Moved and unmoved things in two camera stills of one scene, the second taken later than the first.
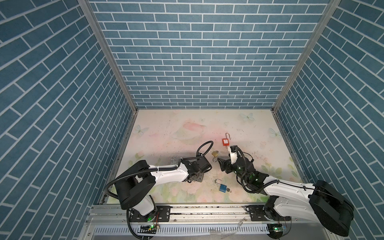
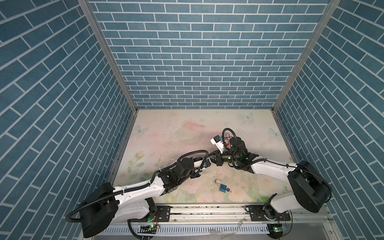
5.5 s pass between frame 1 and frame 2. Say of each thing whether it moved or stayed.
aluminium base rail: stayed
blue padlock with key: stayed
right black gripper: moved
